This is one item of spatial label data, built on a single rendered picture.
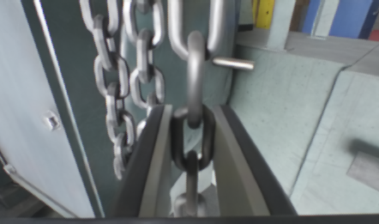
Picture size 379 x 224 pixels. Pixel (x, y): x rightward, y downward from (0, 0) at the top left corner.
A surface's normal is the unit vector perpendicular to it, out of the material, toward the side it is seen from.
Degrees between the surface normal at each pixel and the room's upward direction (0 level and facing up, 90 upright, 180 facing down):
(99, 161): 90
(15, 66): 90
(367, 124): 90
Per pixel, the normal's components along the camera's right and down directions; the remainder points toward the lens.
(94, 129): 0.88, 0.24
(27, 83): -0.47, 0.42
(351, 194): -0.73, 0.32
